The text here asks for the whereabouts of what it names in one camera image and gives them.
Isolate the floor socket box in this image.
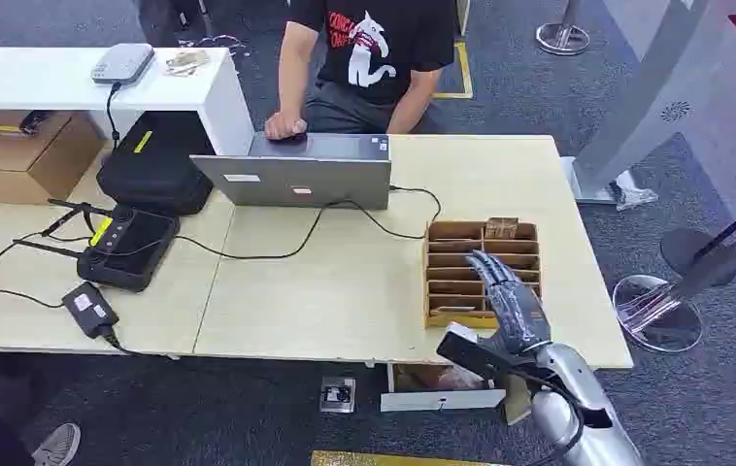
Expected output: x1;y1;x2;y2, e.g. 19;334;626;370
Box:
318;376;357;415

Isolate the black power adapter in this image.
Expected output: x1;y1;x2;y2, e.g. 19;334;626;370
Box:
61;282;121;342

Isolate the crumpled paper pile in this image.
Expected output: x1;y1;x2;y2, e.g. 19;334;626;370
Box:
162;49;213;79

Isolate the wooden card box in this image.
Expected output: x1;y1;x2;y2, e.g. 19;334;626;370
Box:
422;219;542;330

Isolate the grey flat device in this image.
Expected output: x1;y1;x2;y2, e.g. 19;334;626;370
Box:
89;43;156;86

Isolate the black remote controller with antennas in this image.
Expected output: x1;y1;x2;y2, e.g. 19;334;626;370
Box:
12;198;182;294

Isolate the grey laptop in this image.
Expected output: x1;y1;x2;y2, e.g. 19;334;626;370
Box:
188;131;393;213

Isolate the black device cable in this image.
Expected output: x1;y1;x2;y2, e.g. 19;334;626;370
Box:
105;82;123;153

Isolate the black stanchion pole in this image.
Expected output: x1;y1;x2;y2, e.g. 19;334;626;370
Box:
670;186;736;304

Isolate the dark stanchion base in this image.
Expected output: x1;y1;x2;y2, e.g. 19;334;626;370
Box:
659;227;736;288

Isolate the person's right hand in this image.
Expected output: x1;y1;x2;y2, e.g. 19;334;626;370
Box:
263;110;309;142

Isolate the large cardboard box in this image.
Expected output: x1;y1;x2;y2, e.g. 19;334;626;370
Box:
0;110;106;207

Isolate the yellow strip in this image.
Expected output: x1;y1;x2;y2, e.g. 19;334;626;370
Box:
310;449;511;466

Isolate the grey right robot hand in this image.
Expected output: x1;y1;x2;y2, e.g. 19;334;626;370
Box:
464;249;553;356

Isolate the black carrying case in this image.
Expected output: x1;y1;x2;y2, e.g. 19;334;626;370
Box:
95;110;216;217

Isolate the black object on cardboard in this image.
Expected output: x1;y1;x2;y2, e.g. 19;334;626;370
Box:
17;110;55;137

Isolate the crumpled clear plastic wrap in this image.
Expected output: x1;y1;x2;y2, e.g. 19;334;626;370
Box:
608;169;660;213

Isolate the person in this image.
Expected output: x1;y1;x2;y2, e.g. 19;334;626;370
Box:
263;0;460;142

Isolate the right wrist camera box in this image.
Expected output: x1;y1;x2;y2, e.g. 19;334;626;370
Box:
435;321;527;385

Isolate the grey shoe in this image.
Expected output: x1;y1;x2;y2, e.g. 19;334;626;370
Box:
31;422;83;466

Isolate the black laptop cable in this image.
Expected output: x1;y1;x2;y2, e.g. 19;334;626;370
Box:
173;184;444;262

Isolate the white side table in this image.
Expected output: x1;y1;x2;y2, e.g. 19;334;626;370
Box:
0;46;255;157

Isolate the white gate pillar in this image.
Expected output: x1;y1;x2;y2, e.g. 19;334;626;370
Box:
559;0;736;207

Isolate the chrome stanchion base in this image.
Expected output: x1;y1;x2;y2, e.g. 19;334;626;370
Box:
611;274;705;355
534;0;592;57

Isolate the white open cardboard box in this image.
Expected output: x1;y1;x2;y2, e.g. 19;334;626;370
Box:
379;362;509;414

